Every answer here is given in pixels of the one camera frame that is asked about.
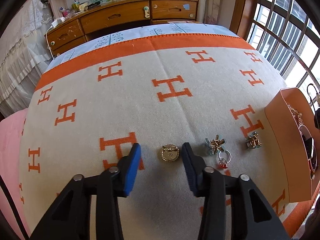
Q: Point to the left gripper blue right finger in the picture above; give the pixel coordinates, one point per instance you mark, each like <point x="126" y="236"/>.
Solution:
<point x="205" y="181"/>

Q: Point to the patterned curtain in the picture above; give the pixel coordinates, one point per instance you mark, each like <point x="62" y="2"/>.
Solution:
<point x="218" y="12"/>

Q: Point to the gold crystal hair clip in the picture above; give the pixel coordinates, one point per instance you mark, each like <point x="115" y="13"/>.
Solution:
<point x="252" y="141"/>

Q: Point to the beige orange H-pattern blanket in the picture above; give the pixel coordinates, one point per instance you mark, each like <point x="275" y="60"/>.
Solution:
<point x="86" y="114"/>

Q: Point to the round gold brooch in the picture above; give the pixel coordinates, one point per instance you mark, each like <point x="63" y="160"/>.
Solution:
<point x="170" y="153"/>

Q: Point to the metal window grille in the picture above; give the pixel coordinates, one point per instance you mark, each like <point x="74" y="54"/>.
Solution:
<point x="284" y="35"/>

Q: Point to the wooden desk with drawers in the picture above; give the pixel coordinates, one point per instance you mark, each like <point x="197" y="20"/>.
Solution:
<point x="116" y="16"/>

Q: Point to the blue flower hair clip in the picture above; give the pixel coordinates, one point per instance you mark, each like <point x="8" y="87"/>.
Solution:
<point x="215" y="146"/>

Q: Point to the pink jewelry box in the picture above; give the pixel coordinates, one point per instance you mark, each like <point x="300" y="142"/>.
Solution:
<point x="289" y="112"/>

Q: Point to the white power adapter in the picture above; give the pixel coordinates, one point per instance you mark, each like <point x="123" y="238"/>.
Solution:
<point x="57" y="21"/>

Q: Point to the light blue floral bedsheet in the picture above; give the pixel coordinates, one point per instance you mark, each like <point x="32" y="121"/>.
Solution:
<point x="140" y="32"/>

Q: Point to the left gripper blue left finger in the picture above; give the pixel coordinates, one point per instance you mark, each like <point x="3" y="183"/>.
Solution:
<point x="117" y="181"/>

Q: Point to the white lace covered furniture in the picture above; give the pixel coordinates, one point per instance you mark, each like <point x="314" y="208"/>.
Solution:
<point x="24" y="55"/>

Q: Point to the pink bed sheet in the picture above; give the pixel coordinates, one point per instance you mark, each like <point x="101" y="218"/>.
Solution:
<point x="11" y="132"/>

